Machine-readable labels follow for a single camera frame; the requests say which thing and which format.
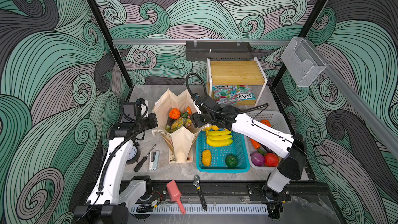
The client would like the orange toy pumpkin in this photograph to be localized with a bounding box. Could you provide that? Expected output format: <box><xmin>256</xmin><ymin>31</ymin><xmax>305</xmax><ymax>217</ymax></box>
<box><xmin>169</xmin><ymin>108</ymin><xmax>181</xmax><ymax>120</ymax></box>
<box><xmin>260</xmin><ymin>119</ymin><xmax>272</xmax><ymax>127</ymax></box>

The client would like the green Fox's candy bag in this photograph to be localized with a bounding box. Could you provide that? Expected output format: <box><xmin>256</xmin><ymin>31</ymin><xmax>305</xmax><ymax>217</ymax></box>
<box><xmin>169</xmin><ymin>111</ymin><xmax>192</xmax><ymax>133</ymax></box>

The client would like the cream floral grocery bag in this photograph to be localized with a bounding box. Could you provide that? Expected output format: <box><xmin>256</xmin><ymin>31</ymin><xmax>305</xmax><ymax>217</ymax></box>
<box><xmin>151</xmin><ymin>90</ymin><xmax>210</xmax><ymax>163</ymax></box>

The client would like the orange Fox's candy bag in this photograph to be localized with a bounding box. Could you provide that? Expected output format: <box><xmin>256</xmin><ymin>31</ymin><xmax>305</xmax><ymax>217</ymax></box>
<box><xmin>186</xmin><ymin>106</ymin><xmax>192</xmax><ymax>115</ymax></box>

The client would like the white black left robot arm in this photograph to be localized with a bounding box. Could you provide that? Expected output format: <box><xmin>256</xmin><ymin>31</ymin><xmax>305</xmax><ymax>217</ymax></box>
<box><xmin>74</xmin><ymin>98</ymin><xmax>158</xmax><ymax>224</ymax></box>

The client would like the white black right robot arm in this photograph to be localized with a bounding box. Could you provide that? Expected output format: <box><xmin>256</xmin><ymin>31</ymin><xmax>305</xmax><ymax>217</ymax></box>
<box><xmin>186</xmin><ymin>73</ymin><xmax>307</xmax><ymax>204</ymax></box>

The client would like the mint berry candy bag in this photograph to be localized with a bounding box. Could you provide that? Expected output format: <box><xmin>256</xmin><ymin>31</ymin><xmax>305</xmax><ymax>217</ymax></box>
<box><xmin>212</xmin><ymin>86</ymin><xmax>236</xmax><ymax>105</ymax></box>

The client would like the teal Fox's candy bag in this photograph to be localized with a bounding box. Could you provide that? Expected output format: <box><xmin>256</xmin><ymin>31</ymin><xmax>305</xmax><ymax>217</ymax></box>
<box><xmin>233</xmin><ymin>85</ymin><xmax>256</xmax><ymax>102</ymax></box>

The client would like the yellow banana bunch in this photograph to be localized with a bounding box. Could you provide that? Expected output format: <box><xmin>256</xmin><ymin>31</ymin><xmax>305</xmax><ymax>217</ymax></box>
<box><xmin>206</xmin><ymin>130</ymin><xmax>233</xmax><ymax>147</ymax></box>

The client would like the black alarm clock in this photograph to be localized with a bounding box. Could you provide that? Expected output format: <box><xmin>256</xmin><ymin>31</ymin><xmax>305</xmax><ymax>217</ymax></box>
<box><xmin>126</xmin><ymin>144</ymin><xmax>141</xmax><ymax>164</ymax></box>

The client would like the white stapler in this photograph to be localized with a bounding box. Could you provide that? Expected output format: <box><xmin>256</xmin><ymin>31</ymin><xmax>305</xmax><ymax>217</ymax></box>
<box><xmin>149</xmin><ymin>150</ymin><xmax>160</xmax><ymax>171</ymax></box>

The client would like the white wooden two-tier shelf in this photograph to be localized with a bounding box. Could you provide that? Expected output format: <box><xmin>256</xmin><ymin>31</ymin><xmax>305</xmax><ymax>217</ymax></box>
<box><xmin>206</xmin><ymin>57</ymin><xmax>268</xmax><ymax>106</ymax></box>

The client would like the yellow toy potato fruit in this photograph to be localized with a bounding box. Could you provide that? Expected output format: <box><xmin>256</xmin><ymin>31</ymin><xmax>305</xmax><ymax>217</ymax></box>
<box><xmin>202</xmin><ymin>149</ymin><xmax>212</xmax><ymax>167</ymax></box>

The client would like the teal plastic basket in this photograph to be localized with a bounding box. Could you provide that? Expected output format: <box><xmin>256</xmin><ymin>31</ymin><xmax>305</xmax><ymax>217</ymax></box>
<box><xmin>196</xmin><ymin>132</ymin><xmax>249</xmax><ymax>174</ymax></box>

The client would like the green toy avocado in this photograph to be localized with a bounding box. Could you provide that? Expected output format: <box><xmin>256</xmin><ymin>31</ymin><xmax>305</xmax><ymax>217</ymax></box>
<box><xmin>225</xmin><ymin>154</ymin><xmax>239</xmax><ymax>168</ymax></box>

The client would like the orange toy carrot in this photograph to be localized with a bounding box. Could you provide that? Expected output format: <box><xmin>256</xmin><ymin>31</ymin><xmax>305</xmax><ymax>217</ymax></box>
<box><xmin>250</xmin><ymin>139</ymin><xmax>261</xmax><ymax>149</ymax></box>

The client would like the white plastic basket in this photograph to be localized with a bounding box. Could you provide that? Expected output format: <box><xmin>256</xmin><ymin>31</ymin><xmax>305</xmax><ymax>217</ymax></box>
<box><xmin>244</xmin><ymin>110</ymin><xmax>291</xmax><ymax>173</ymax></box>

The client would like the purple toy onion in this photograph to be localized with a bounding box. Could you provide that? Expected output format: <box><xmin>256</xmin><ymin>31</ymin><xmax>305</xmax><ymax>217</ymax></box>
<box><xmin>250</xmin><ymin>152</ymin><xmax>265</xmax><ymax>167</ymax></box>

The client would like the black adjustable wrench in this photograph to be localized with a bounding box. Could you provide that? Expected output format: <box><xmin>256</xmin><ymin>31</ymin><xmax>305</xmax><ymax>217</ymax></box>
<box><xmin>193</xmin><ymin>175</ymin><xmax>208</xmax><ymax>211</ymax></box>

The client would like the pink plastic scoop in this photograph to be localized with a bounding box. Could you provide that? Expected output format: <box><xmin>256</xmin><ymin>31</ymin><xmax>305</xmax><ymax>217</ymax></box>
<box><xmin>166</xmin><ymin>180</ymin><xmax>186</xmax><ymax>215</ymax></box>

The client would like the red toy strawberry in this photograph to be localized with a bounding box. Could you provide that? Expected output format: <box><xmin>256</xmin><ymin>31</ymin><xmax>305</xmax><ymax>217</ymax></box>
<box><xmin>264</xmin><ymin>153</ymin><xmax>279</xmax><ymax>167</ymax></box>

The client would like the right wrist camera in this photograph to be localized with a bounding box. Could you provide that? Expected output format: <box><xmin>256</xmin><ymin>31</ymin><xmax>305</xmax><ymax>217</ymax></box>
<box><xmin>192</xmin><ymin>93</ymin><xmax>202</xmax><ymax>115</ymax></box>

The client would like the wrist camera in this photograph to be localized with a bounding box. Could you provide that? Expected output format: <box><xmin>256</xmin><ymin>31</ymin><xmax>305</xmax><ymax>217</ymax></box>
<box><xmin>192</xmin><ymin>93</ymin><xmax>202</xmax><ymax>115</ymax></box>
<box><xmin>121</xmin><ymin>98</ymin><xmax>149</xmax><ymax>122</ymax></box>

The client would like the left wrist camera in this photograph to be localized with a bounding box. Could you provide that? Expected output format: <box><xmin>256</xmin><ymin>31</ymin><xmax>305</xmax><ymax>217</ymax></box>
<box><xmin>121</xmin><ymin>98</ymin><xmax>149</xmax><ymax>122</ymax></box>

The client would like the black handled screwdriver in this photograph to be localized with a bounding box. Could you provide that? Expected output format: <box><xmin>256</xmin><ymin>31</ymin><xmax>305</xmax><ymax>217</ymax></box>
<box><xmin>134</xmin><ymin>144</ymin><xmax>156</xmax><ymax>172</ymax></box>

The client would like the black wall shelf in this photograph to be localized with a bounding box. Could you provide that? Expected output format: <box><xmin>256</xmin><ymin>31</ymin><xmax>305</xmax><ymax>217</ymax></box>
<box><xmin>185</xmin><ymin>42</ymin><xmax>252</xmax><ymax>61</ymax></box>

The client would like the white slotted cable duct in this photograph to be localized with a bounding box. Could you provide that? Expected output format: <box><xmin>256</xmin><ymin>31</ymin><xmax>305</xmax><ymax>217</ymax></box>
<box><xmin>145</xmin><ymin>203</ymin><xmax>268</xmax><ymax>215</ymax></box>

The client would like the clear plastic wall bin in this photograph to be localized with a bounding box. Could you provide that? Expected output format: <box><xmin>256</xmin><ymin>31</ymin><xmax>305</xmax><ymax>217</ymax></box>
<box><xmin>281</xmin><ymin>37</ymin><xmax>326</xmax><ymax>88</ymax></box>

